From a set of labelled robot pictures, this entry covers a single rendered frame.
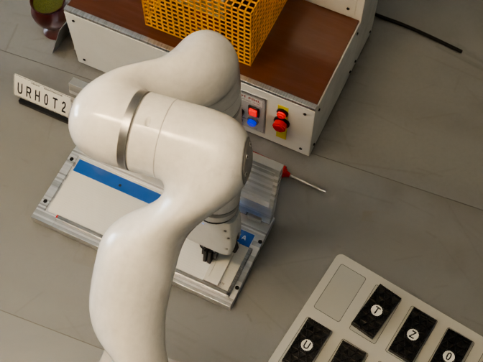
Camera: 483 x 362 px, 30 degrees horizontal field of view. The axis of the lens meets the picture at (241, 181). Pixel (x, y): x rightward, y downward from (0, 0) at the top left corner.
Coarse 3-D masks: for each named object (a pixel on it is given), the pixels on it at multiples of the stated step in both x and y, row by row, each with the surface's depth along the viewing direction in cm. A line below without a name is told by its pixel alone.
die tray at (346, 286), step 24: (336, 264) 176; (360, 264) 176; (336, 288) 174; (360, 288) 174; (312, 312) 172; (336, 312) 172; (408, 312) 172; (432, 312) 172; (288, 336) 170; (336, 336) 170; (360, 336) 170; (384, 336) 170; (432, 336) 170; (480, 336) 170; (384, 360) 168; (480, 360) 168
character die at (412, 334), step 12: (420, 312) 171; (408, 324) 170; (420, 324) 170; (432, 324) 170; (396, 336) 169; (408, 336) 169; (420, 336) 169; (396, 348) 168; (408, 348) 168; (408, 360) 167
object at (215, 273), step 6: (216, 258) 174; (222, 258) 174; (228, 258) 174; (216, 264) 174; (222, 264) 174; (228, 264) 174; (210, 270) 173; (216, 270) 173; (222, 270) 173; (204, 276) 173; (210, 276) 173; (216, 276) 173; (222, 276) 173; (210, 282) 172; (216, 282) 172
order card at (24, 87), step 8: (16, 80) 190; (24, 80) 189; (32, 80) 189; (16, 88) 192; (24, 88) 191; (32, 88) 190; (40, 88) 189; (48, 88) 188; (24, 96) 192; (32, 96) 191; (40, 96) 190; (48, 96) 189; (56, 96) 188; (64, 96) 187; (40, 104) 191; (48, 104) 190; (56, 104) 190; (64, 104) 189; (56, 112) 191; (64, 112) 190
